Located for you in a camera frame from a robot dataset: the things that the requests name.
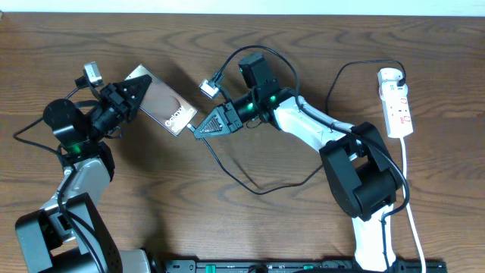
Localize white power strip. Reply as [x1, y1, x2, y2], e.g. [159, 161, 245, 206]
[379, 80, 414, 139]

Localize white power strip cord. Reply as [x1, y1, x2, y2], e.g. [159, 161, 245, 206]
[399, 136, 427, 273]

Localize white USB charger plug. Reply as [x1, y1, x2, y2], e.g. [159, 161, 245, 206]
[377, 67, 403, 85]

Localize black charging cable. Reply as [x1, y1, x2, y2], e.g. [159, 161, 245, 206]
[186, 59, 407, 196]

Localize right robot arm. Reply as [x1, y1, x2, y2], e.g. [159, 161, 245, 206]
[191, 52, 408, 272]

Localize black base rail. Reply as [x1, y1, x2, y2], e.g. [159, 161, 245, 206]
[162, 256, 448, 273]

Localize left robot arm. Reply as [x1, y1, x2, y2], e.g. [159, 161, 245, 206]
[15, 75, 161, 272]

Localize Galaxy smartphone with reflective screen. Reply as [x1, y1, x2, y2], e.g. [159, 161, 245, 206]
[126, 64, 198, 137]

